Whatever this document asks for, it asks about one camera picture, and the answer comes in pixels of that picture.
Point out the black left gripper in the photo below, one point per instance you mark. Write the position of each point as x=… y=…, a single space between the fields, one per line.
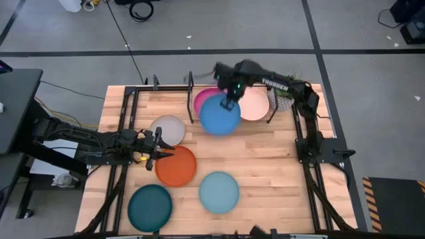
x=147 y=146

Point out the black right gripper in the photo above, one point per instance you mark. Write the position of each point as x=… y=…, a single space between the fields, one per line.
x=232 y=83

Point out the orange plate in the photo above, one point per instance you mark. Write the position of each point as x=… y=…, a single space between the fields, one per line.
x=176 y=166

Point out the beige plate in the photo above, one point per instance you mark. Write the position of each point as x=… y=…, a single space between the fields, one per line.
x=171 y=129

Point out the peach plate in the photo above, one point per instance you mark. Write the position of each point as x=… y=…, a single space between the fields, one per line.
x=255 y=106

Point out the pink plate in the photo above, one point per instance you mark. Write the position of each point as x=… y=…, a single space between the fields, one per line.
x=202 y=98

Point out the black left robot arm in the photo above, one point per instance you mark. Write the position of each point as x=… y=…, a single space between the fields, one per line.
x=66 y=132

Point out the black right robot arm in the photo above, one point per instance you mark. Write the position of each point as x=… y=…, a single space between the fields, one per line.
x=299 y=89

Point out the white patterned plant pot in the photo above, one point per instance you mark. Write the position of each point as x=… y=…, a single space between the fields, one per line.
x=282 y=103

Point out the dark teal plate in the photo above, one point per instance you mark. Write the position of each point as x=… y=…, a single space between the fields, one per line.
x=149 y=209

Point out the light blue plate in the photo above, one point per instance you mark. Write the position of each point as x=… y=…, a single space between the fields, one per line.
x=219 y=192

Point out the clear plastic bag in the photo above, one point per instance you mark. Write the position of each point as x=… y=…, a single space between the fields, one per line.
x=64 y=180

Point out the white sheet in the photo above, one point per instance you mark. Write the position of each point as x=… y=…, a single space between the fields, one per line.
x=43 y=167

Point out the black desk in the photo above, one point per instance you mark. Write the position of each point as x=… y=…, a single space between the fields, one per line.
x=16 y=106

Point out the white container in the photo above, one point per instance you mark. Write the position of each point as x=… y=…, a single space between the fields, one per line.
x=70 y=5

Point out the dark screen device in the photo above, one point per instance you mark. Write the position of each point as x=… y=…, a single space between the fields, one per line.
x=5 y=68

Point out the black hazard-striped mat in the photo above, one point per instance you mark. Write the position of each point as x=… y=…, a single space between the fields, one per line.
x=398 y=206

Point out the black equipment case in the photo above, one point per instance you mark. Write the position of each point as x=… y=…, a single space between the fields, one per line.
x=413 y=30

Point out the black aluminium table frame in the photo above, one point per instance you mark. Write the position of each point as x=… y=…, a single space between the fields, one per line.
x=134 y=109

